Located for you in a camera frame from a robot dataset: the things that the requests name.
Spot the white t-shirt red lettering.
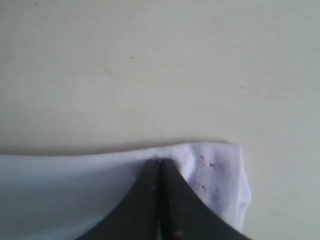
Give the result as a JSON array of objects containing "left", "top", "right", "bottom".
[{"left": 0, "top": 142, "right": 252, "bottom": 240}]

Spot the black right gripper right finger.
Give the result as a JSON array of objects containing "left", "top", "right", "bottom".
[{"left": 157, "top": 159, "right": 248, "bottom": 240}]

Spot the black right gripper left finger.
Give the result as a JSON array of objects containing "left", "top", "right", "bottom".
[{"left": 78, "top": 159, "right": 160, "bottom": 240}]

